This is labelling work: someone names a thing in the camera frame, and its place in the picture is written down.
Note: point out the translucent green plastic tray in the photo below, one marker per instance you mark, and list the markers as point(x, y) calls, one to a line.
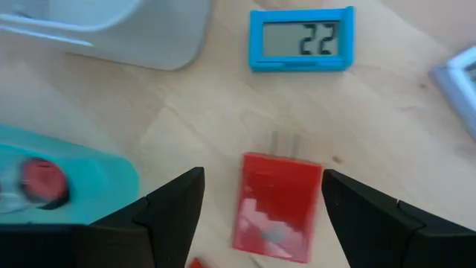
point(104, 178)

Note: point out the red digital thermometer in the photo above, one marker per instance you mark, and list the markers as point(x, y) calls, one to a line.
point(196, 264)

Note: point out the white digital thermometer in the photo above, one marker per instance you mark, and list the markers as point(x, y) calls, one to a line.
point(453, 74)

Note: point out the red wall charger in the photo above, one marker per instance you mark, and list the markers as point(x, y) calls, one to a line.
point(277, 201)

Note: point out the red sand hourglass black caps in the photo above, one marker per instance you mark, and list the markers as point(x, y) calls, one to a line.
point(42, 180)

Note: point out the grey-white plastic bin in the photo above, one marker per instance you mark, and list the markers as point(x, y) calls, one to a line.
point(148, 37)

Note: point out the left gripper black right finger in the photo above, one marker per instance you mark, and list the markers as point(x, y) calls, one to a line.
point(409, 242)

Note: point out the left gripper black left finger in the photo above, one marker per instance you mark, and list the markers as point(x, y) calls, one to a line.
point(93, 245)

